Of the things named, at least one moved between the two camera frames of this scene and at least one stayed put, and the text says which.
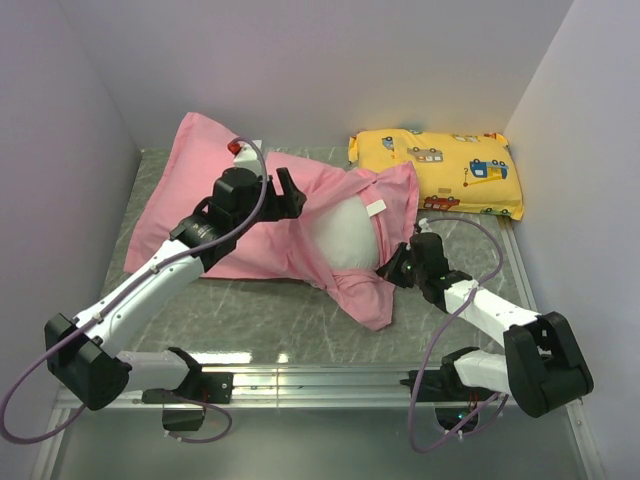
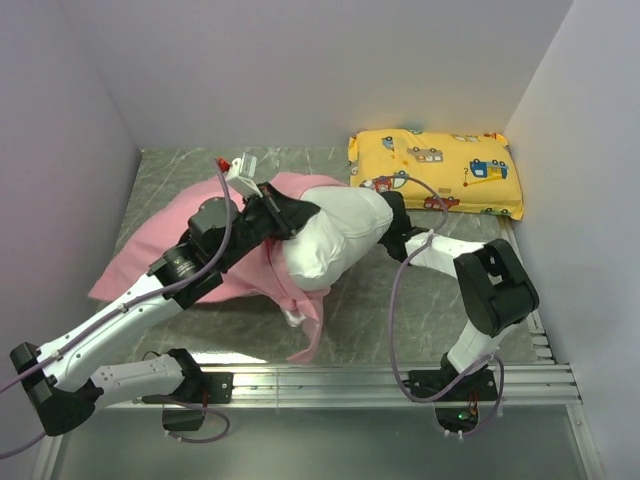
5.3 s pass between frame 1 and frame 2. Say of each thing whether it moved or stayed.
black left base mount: stayed
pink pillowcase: moved
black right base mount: stayed
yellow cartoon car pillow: stayed
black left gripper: stayed
